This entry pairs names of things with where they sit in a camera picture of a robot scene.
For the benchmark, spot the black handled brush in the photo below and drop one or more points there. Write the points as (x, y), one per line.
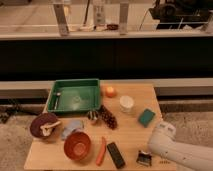
(144, 158)

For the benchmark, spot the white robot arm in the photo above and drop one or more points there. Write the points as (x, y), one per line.
(162, 142)

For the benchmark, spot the orange fruit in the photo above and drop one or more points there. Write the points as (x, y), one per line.
(110, 92)

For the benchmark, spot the dark grape bunch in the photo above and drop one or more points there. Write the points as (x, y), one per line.
(108, 117)

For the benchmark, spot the striped small ball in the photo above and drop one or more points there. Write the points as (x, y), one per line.
(93, 115)

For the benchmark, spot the green plastic tray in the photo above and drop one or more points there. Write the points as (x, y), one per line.
(77, 96)

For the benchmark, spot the metal spoon in tray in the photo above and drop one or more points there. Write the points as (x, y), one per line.
(58, 94)

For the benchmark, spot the teal sponge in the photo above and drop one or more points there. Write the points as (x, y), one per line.
(146, 117)

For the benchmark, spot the light blue cloth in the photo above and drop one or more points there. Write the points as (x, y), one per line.
(72, 126)

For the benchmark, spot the black remote control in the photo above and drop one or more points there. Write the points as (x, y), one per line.
(116, 155)

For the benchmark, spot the orange red bowl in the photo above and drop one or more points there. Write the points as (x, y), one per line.
(77, 146)

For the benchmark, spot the orange carrot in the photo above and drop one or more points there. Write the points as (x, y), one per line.
(102, 151)

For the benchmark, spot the maroon bowl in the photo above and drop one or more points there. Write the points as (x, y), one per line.
(39, 121)

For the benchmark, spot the beige mushroom toy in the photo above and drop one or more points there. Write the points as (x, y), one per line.
(48, 127)

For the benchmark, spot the dark machine on shelf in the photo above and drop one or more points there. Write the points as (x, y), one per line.
(190, 11)

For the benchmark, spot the grey post right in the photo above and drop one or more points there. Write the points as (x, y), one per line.
(123, 17)

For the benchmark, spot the grey post left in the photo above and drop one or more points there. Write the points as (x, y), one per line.
(60, 17)

